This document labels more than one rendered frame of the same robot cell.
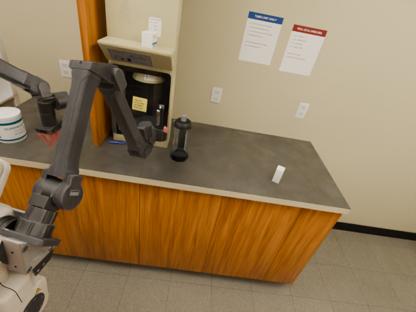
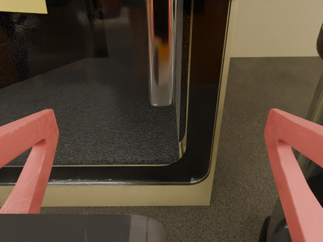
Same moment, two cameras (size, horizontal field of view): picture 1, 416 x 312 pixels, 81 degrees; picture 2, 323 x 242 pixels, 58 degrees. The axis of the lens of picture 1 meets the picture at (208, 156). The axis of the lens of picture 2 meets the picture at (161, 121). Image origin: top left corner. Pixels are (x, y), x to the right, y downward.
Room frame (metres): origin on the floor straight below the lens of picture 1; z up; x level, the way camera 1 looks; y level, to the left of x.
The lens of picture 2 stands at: (1.00, 0.29, 1.22)
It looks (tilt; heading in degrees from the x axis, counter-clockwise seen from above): 37 degrees down; 5
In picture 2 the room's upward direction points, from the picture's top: 1 degrees counter-clockwise
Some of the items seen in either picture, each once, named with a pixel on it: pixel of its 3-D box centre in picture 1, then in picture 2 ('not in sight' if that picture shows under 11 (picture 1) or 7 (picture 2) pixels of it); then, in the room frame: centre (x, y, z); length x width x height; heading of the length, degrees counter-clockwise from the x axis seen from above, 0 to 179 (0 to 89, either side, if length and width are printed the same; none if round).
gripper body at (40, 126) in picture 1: (48, 119); not in sight; (0.85, 0.69, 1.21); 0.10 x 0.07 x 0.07; 5
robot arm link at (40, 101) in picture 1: (47, 106); not in sight; (0.86, 0.68, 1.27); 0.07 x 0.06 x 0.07; 158
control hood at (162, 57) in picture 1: (138, 56); not in sight; (1.14, 0.41, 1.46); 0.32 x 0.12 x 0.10; 95
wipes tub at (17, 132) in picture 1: (8, 124); not in sight; (1.02, 1.05, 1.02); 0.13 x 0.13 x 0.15
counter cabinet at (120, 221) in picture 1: (165, 198); not in sight; (1.28, 0.24, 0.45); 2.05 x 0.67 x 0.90; 95
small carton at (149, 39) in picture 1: (149, 39); not in sight; (1.15, 0.36, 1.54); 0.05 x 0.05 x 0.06; 83
